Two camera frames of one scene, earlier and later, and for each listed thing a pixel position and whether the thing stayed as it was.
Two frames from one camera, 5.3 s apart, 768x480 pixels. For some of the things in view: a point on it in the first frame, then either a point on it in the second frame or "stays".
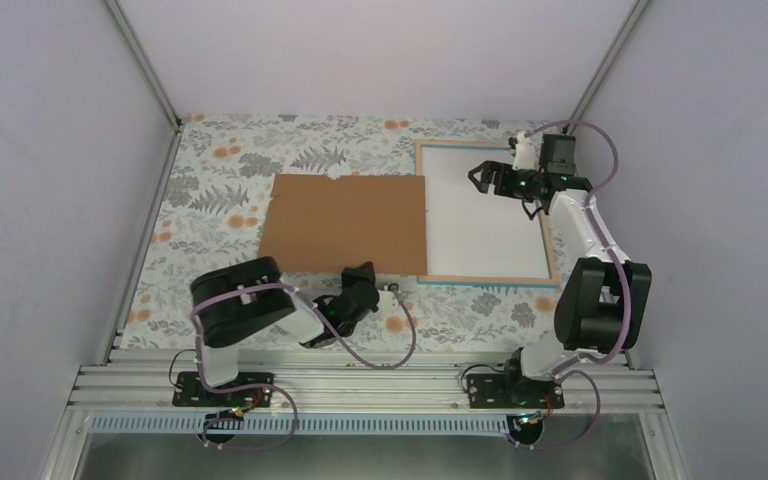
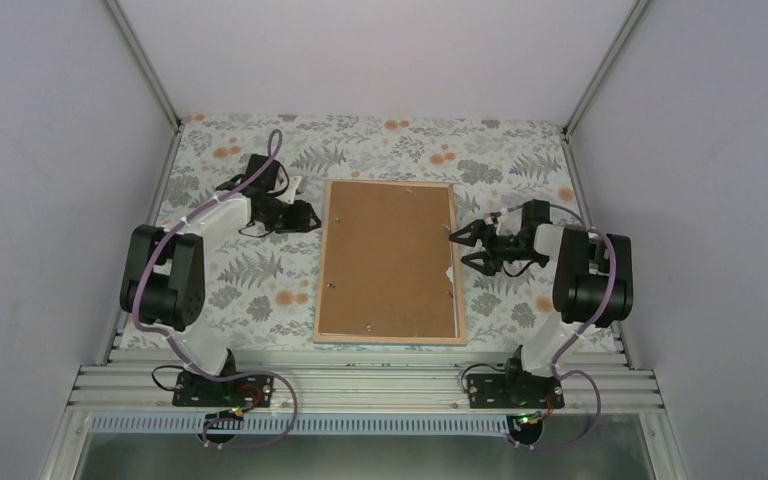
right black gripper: (491, 167) -> (478, 228)
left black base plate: (188, 391) stays
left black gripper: (350, 275) -> (300, 222)
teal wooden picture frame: (486, 281) -> (339, 338)
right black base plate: (513, 391) stays
